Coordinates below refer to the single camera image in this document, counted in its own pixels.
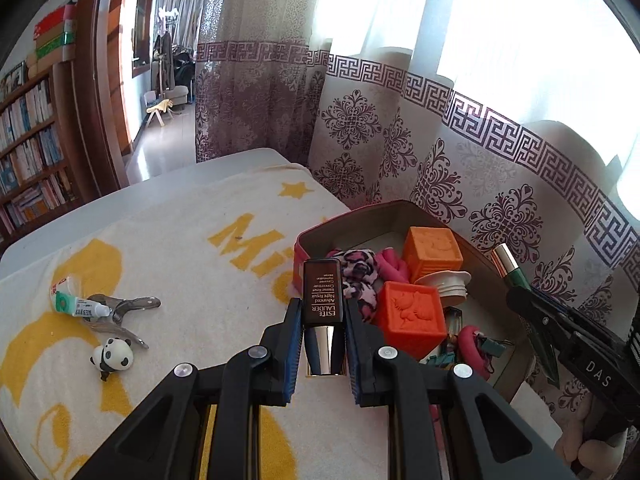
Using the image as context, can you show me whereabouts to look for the silver metal spring clamp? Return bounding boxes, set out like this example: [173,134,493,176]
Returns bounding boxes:
[82,294,160,349]

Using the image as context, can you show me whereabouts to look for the pink knotted foam tube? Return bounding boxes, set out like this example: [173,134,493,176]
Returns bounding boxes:
[457,325,494,380]

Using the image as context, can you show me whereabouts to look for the brown cosmetic bottle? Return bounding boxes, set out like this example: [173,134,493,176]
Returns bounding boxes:
[303,258,346,377]

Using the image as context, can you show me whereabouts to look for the white green ointment tube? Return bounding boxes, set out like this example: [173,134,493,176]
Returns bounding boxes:
[52,290,111,318]

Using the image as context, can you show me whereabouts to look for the red-orange embossed cube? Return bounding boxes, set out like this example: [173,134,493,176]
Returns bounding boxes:
[375,282,447,361]

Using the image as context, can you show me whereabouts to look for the panda squishy toy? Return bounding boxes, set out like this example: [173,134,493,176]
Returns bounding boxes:
[90,337,134,382]

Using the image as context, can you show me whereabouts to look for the stacked gift boxes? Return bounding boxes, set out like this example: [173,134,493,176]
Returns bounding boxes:
[26,1,77,79]

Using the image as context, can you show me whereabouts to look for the wooden bookshelf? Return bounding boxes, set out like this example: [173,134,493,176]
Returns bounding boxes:
[0,62,98,250]

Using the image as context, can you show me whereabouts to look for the patterned purple curtain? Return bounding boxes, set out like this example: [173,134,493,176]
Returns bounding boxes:
[195,0,639,336]

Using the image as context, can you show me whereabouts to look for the leopard print plush toy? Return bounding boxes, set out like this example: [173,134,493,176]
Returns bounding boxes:
[328,248,378,322]

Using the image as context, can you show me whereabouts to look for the red biscuit tin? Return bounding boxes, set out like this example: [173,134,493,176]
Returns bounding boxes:
[293,200,533,400]

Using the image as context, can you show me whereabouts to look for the light orange embossed cube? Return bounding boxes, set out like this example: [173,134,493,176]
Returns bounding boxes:
[402,226,463,283]

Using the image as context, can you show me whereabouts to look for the white yellow towel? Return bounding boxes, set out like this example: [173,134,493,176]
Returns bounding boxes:
[0,161,561,480]

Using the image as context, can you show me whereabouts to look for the white red small box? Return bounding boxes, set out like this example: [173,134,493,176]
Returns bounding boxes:
[50,275,76,296]

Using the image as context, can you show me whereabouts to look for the dark green cosmetic tube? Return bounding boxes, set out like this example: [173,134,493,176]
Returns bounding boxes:
[489,243,560,387]

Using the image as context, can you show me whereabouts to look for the dark green binder clip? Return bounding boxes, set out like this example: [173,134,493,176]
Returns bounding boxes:
[475,334,513,360]

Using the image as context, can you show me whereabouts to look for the teal binder clip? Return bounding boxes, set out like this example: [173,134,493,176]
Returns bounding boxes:
[424,352,456,370]

